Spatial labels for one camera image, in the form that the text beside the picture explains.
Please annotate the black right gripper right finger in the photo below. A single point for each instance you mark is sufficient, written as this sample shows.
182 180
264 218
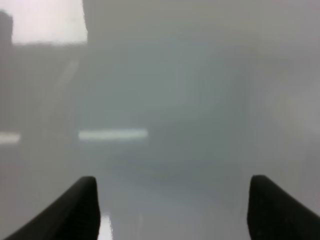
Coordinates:
273 214

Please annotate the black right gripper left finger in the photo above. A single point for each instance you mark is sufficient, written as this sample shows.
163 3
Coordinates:
75 215

